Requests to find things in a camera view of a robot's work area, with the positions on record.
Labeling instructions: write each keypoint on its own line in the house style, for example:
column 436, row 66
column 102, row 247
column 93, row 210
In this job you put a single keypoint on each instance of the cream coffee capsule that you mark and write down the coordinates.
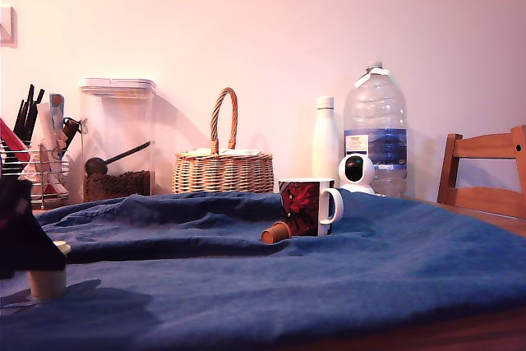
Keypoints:
column 47, row 285

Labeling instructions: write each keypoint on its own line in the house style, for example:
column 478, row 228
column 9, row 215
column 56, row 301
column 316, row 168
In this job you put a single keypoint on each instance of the brown coffee capsule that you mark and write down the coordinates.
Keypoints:
column 274, row 234

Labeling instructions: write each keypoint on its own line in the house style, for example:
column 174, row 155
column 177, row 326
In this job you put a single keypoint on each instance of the black coffee scoop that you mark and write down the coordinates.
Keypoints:
column 95, row 166

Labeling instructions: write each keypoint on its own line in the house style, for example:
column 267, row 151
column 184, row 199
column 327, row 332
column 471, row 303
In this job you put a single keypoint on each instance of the coffee beans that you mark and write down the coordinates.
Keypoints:
column 121, row 186

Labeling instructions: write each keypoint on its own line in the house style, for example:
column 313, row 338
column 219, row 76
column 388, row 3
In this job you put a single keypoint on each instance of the red utensil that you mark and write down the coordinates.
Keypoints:
column 10, row 139

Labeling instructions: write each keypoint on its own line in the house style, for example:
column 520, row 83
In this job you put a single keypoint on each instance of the blue and orange packet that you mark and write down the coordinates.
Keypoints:
column 56, row 106

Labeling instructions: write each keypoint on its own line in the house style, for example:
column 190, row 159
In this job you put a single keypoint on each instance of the clear container with white lid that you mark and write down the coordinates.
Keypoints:
column 117, row 121

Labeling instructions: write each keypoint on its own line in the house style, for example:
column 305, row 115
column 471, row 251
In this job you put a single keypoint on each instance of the wicker basket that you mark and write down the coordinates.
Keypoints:
column 222, row 176

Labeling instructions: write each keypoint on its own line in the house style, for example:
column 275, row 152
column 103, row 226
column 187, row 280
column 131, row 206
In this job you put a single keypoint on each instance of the blue cloth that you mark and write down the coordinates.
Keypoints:
column 287, row 285

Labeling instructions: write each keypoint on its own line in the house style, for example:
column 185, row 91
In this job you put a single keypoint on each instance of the red print mug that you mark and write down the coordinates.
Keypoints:
column 302, row 207

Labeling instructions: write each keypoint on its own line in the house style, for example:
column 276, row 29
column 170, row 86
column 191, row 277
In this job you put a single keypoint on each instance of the white insulated bottle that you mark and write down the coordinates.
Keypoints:
column 325, row 141

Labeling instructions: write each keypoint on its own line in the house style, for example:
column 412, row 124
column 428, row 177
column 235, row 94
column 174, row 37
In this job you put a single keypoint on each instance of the large clear water bottle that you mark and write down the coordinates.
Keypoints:
column 380, row 121

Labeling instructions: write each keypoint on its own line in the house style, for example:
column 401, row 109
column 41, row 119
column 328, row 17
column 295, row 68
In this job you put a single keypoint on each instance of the wooden chair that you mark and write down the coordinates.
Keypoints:
column 483, row 149

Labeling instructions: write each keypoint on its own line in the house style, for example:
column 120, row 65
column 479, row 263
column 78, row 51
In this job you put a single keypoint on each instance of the white wall plate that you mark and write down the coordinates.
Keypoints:
column 6, row 26

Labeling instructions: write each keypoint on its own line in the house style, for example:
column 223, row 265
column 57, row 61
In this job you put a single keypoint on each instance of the small white round camera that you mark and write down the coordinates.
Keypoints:
column 359, row 180

